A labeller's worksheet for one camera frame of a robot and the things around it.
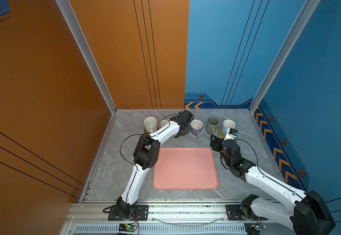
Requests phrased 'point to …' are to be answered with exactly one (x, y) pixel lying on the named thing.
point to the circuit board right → (254, 228)
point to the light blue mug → (228, 124)
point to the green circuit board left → (127, 227)
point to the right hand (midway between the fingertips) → (214, 137)
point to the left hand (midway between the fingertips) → (184, 128)
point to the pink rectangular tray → (184, 168)
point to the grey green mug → (211, 125)
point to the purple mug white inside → (196, 127)
